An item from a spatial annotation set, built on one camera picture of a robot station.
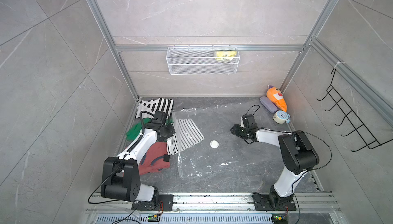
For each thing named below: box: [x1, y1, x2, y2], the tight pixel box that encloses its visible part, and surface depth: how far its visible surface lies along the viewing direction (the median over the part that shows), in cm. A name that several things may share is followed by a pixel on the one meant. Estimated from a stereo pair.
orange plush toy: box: [266, 84, 288, 113], surface depth 113 cm
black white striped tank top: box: [135, 97, 174, 120], surface depth 116 cm
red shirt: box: [138, 141, 170, 176], surface depth 87 cm
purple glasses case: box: [259, 96, 278, 114], surface depth 114 cm
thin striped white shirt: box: [166, 118, 205, 156], surface depth 98 cm
